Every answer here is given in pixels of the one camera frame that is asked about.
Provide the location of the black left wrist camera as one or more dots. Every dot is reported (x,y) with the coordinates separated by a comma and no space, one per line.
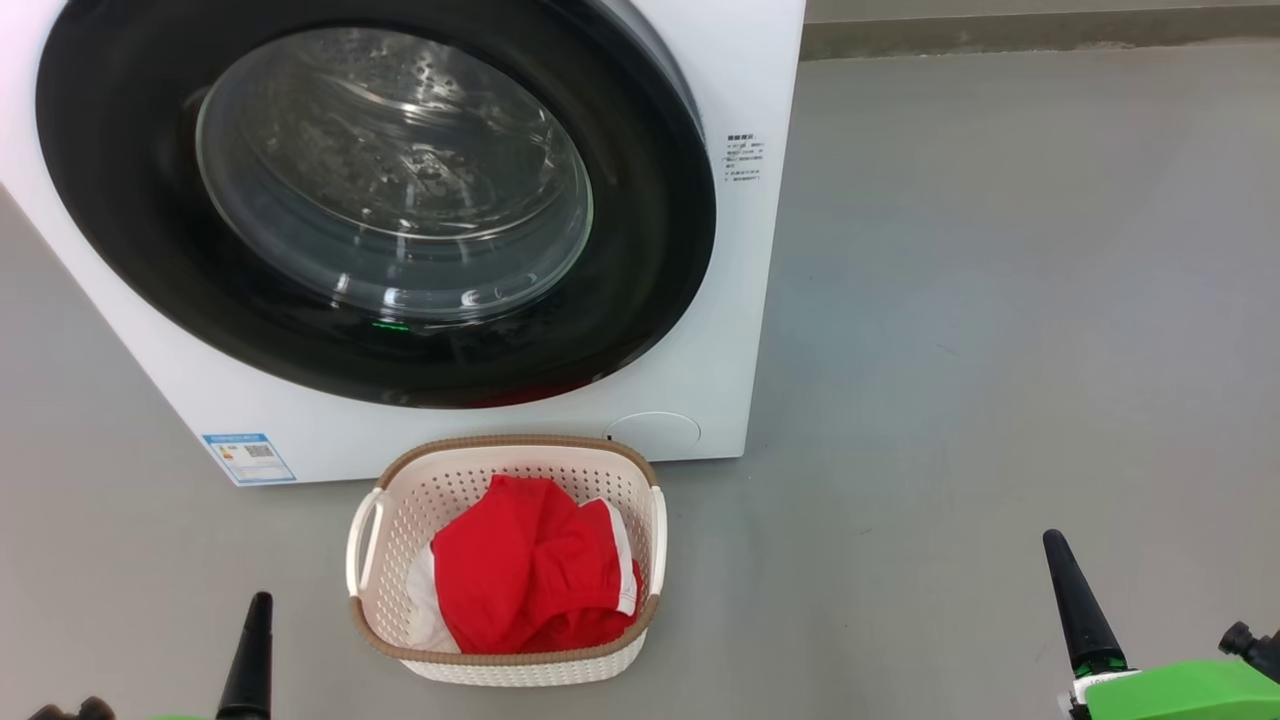
(85,711)

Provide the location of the cream perforated basket brown rim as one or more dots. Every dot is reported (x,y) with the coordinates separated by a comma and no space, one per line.
(440,490)

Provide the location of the red and white garment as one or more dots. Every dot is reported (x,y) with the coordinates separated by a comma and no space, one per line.
(520,570)

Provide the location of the white front-load washing machine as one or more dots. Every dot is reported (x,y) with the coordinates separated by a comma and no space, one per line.
(740,300)

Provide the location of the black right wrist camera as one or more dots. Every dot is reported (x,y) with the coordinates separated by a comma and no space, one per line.
(1260,650)

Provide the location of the black round glass washer door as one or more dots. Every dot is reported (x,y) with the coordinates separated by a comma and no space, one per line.
(110,200)

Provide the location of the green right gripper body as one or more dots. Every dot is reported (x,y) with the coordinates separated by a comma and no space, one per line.
(1180,695)

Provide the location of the blue energy label sticker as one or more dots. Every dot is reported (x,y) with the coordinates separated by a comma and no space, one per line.
(248,458)

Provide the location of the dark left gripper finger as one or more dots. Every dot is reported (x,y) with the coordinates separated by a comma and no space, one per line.
(250,670)

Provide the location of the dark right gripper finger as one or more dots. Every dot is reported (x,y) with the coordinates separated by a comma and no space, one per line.
(1085,620)

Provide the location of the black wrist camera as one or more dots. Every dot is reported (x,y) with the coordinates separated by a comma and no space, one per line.
(1260,650)
(85,711)

